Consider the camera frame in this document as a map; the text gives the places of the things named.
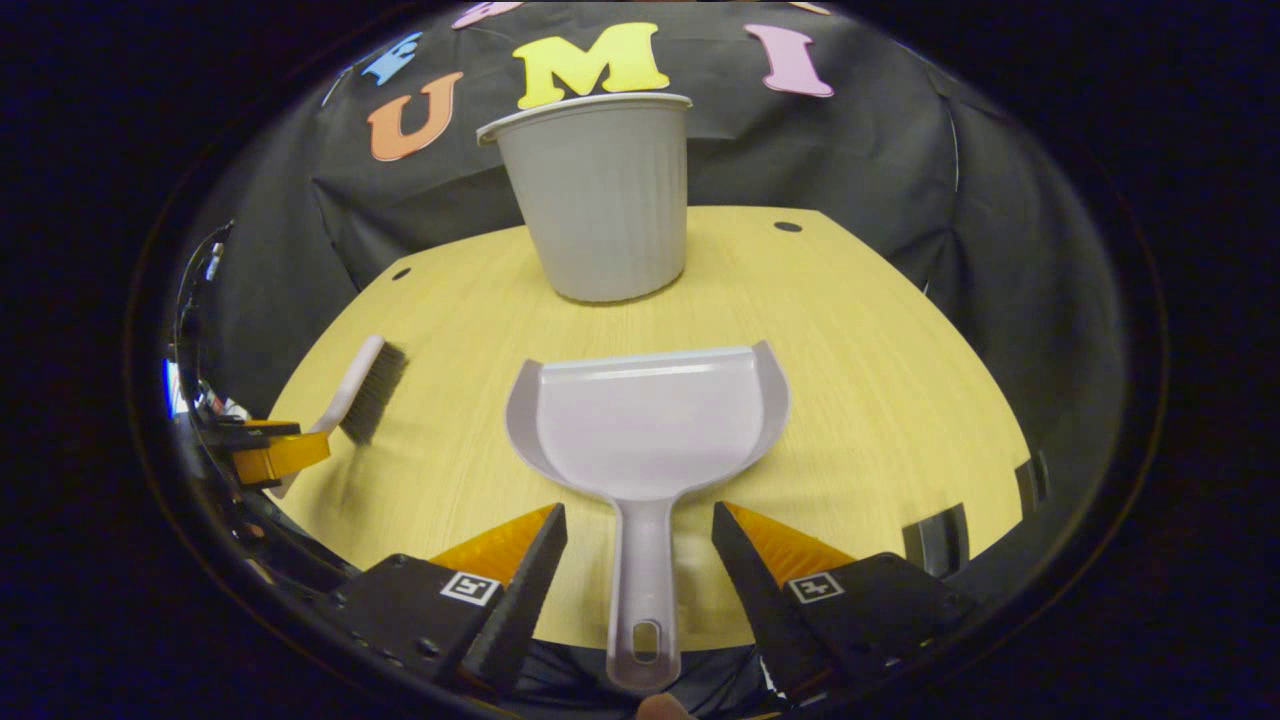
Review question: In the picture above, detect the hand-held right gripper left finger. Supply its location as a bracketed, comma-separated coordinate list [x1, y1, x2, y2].
[333, 502, 569, 698]

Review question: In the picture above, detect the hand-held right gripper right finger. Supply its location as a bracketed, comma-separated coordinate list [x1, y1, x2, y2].
[711, 500, 974, 700]

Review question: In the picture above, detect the dark object beside desk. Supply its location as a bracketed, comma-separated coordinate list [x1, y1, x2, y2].
[902, 502, 972, 580]
[1014, 449, 1052, 517]

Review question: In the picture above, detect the pale grey dustpan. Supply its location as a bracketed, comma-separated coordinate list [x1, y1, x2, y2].
[504, 339, 792, 695]

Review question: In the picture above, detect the small pale pink broom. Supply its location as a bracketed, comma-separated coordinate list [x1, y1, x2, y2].
[268, 334, 410, 500]

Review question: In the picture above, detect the grey garbage bin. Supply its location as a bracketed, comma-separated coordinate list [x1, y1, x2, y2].
[476, 92, 694, 305]

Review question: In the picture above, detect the black backdrop cloth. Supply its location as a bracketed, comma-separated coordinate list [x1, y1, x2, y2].
[190, 0, 1131, 561]

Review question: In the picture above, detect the wooden desktop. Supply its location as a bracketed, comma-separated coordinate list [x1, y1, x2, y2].
[264, 206, 1032, 652]

